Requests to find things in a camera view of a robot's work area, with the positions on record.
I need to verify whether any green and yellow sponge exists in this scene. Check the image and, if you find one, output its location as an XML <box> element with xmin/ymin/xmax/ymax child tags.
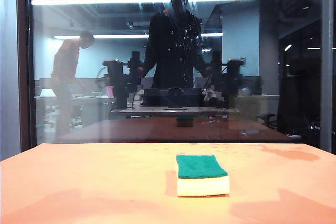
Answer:
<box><xmin>175</xmin><ymin>154</ymin><xmax>230</xmax><ymax>198</ymax></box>

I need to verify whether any large glass pane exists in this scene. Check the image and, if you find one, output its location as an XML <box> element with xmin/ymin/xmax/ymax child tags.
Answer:
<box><xmin>28</xmin><ymin>0</ymin><xmax>323</xmax><ymax>144</ymax></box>

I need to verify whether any dark brown window frame post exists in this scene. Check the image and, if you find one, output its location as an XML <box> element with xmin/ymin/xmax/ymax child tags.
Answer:
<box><xmin>15</xmin><ymin>0</ymin><xmax>37</xmax><ymax>152</ymax></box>

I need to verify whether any grey window frame post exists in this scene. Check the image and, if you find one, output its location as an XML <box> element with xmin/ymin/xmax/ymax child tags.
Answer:
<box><xmin>319</xmin><ymin>0</ymin><xmax>336</xmax><ymax>155</ymax></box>

